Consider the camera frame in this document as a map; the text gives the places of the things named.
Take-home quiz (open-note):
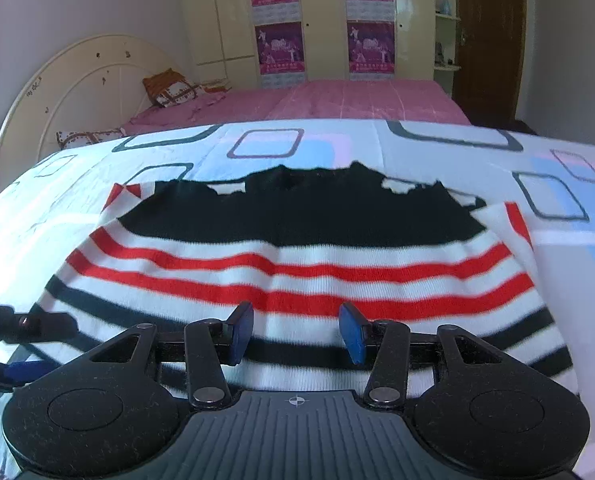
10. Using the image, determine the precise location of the striped knit sweater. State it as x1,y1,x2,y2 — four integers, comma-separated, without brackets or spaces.
37,162,578,391

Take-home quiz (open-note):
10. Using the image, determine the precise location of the white patterned pillow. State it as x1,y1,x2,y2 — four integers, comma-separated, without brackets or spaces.
55,128,126,150

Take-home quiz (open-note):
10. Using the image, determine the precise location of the patterned white bed sheet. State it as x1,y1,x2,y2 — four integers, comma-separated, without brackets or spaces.
0,119,595,479

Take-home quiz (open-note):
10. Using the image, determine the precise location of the pink bed sheet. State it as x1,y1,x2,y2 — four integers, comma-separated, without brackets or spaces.
122,79,471,136

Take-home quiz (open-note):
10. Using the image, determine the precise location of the cream wooden headboard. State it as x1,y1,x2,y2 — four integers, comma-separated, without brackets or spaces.
0,35,182,193

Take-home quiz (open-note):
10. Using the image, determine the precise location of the orange patterned pillow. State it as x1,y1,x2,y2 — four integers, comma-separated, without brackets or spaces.
142,68,232,108

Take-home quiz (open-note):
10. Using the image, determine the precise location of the lower right purple poster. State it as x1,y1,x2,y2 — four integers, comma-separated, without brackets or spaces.
347,21,396,79

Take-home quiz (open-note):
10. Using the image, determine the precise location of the lower left purple poster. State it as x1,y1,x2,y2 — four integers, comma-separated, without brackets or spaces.
255,22,305,76

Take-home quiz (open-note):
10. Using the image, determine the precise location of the cream built-in wardrobe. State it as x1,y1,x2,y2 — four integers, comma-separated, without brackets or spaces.
181,0,435,90

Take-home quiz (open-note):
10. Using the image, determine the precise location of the cream corner shelf unit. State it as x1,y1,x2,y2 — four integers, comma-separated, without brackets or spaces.
434,0,460,98

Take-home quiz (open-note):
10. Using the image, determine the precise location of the dark brown wooden door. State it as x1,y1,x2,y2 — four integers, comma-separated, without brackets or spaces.
453,0,526,129

